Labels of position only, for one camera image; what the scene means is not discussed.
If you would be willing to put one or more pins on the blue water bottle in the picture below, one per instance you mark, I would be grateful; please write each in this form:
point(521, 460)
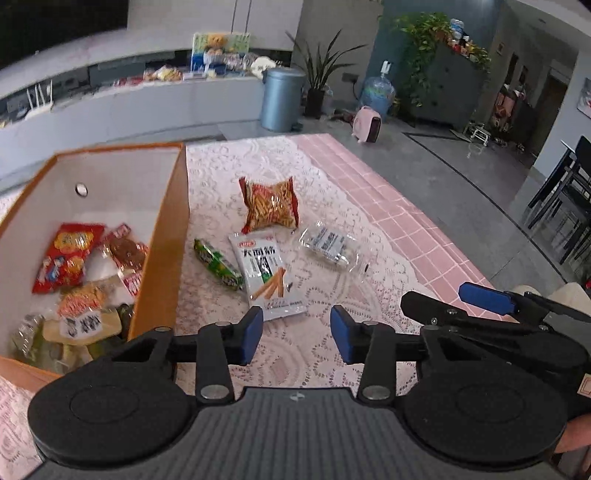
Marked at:
point(377, 94)

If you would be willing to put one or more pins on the black dining chairs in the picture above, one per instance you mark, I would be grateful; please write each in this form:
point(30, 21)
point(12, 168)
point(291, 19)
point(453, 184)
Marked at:
point(568, 198)

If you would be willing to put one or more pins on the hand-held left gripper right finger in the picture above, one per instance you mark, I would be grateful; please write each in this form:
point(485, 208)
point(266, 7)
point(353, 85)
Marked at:
point(341, 334)

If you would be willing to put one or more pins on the black television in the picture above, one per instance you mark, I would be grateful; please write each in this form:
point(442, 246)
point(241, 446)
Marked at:
point(60, 23)

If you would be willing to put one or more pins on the orange noodle snack packet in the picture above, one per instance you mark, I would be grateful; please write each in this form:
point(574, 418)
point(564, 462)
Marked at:
point(270, 203)

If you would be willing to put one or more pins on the small white step stool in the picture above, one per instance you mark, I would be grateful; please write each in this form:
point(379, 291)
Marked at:
point(480, 134)

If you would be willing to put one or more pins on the grey cabinet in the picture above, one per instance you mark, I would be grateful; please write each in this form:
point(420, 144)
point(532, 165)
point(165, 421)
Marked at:
point(455, 92)

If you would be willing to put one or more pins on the white black print packet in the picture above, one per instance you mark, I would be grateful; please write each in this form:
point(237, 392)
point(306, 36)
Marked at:
point(83, 327)

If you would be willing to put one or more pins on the red snack packet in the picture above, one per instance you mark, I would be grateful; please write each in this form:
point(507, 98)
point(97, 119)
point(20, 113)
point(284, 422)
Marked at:
point(67, 258)

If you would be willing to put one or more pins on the potted green plant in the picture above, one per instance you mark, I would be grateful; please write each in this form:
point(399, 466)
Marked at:
point(318, 78)

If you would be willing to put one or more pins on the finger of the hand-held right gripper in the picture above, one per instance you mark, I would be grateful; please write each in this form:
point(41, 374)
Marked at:
point(429, 309)
point(485, 297)

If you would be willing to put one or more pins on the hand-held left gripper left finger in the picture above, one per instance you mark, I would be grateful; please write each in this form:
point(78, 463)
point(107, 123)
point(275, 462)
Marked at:
point(251, 332)

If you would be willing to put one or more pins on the white breadstick snack packet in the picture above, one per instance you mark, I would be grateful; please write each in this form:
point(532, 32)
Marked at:
point(268, 277)

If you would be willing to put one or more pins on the pink heater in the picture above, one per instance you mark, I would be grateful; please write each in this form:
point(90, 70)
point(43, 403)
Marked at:
point(366, 125)

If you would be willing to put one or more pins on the green snack packet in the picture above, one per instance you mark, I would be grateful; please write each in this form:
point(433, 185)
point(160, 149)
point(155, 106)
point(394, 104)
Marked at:
point(219, 265)

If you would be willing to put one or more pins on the wall picture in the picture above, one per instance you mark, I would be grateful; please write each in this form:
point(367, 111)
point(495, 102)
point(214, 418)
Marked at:
point(585, 94)

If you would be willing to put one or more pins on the clear snack packet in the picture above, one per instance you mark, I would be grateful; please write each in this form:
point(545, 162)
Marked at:
point(27, 337)
point(330, 244)

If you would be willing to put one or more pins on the beige cushion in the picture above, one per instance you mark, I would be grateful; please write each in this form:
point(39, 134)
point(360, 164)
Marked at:
point(572, 295)

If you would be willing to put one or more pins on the long white media cabinet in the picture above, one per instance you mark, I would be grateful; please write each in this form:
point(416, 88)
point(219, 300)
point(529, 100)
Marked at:
point(138, 106)

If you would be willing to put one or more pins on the white bag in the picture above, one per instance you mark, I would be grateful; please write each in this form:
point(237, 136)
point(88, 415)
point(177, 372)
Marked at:
point(261, 66)

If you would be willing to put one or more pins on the orange cardboard box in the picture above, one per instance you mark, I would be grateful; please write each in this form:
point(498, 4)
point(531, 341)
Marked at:
point(129, 184)

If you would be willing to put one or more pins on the blue-grey trash can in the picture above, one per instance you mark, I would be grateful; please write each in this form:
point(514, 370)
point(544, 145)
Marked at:
point(281, 101)

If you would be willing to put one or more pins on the plush toy display box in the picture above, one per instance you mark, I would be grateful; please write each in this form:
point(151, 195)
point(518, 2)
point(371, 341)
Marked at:
point(221, 50)

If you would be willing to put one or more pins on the small orange snack packet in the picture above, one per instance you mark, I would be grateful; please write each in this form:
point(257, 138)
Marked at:
point(85, 300)

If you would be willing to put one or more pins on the person's right hand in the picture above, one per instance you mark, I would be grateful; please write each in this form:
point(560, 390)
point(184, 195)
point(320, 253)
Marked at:
point(577, 431)

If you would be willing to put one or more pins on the hanging green plant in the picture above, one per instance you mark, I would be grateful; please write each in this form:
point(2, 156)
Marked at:
point(422, 41)

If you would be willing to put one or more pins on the red white cookie packet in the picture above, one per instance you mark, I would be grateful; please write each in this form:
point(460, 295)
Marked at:
point(127, 251)

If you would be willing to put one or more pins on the pink checked tablecloth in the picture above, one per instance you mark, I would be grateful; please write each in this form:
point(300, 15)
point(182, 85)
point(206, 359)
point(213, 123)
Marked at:
point(383, 203)

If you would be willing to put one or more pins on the toys on cabinet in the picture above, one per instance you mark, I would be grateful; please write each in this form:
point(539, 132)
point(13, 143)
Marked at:
point(466, 41)

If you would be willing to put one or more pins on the pile of snacks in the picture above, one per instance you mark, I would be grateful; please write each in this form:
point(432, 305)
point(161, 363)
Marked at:
point(162, 74)

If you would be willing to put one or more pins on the white router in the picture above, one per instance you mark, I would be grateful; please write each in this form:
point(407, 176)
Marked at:
point(40, 101)

